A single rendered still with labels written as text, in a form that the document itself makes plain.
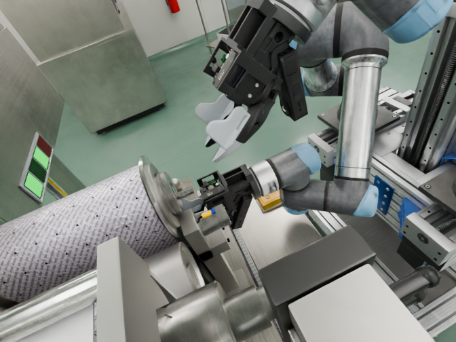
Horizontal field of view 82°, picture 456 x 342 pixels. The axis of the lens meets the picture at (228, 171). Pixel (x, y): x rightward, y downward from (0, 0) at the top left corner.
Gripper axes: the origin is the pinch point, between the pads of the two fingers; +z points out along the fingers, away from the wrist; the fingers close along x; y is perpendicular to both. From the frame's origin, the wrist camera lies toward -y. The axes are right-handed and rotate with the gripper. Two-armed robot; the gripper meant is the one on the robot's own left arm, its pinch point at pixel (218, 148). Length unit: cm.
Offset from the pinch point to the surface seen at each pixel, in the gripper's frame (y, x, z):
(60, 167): 12, -78, 70
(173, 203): 3.8, 3.9, 9.6
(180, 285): 2.8, 14.9, 13.9
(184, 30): -113, -453, 17
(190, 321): 10.8, 25.3, 2.0
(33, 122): 25, -54, 38
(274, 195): -36.1, -14.8, 13.8
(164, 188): 5.6, 2.3, 8.5
